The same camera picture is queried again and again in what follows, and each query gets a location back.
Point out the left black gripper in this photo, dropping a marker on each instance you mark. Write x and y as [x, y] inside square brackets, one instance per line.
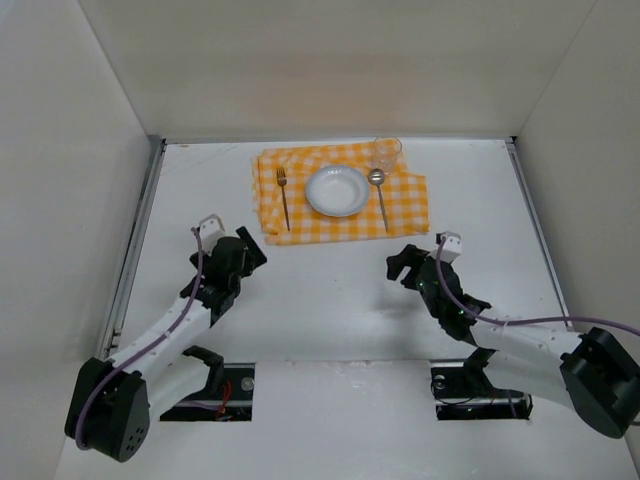
[249, 249]

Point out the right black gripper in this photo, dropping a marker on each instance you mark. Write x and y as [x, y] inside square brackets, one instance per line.
[407, 265]

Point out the copper fork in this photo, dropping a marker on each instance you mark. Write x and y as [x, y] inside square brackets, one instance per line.
[281, 179]

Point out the silver spoon copper handle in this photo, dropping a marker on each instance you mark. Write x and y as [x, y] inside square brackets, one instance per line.
[376, 178]

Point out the white round plate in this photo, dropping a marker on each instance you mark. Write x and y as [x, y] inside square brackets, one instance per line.
[337, 191]

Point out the clear plastic cup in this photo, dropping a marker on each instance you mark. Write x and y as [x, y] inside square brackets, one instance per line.
[385, 153]

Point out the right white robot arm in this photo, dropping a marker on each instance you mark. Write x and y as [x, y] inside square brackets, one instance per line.
[589, 373]

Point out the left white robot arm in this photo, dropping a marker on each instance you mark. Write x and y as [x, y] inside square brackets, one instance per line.
[116, 399]

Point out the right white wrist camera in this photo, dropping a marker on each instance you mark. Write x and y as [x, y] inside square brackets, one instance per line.
[449, 246]

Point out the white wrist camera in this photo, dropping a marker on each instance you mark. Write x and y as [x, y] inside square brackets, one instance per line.
[212, 227]
[449, 246]

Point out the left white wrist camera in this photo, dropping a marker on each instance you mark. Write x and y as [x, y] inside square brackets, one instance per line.
[212, 227]

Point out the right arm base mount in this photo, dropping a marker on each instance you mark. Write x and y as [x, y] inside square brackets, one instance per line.
[462, 392]

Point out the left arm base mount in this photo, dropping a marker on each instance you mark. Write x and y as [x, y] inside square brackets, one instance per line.
[227, 395]

